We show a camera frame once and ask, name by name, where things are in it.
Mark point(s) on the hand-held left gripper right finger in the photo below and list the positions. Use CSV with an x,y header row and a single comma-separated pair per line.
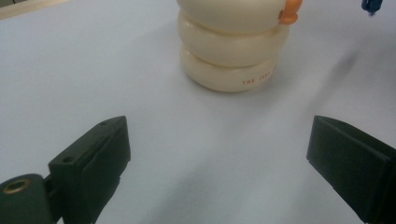
x,y
355,171

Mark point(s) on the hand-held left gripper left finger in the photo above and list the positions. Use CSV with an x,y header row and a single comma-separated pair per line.
x,y
93,168

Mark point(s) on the blue pen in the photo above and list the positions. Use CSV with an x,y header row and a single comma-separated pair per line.
x,y
371,5

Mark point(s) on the cream ribbed pen holder cup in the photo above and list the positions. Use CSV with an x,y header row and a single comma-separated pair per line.
x,y
230,46

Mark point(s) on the light wooden table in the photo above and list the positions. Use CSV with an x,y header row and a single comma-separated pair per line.
x,y
18,10

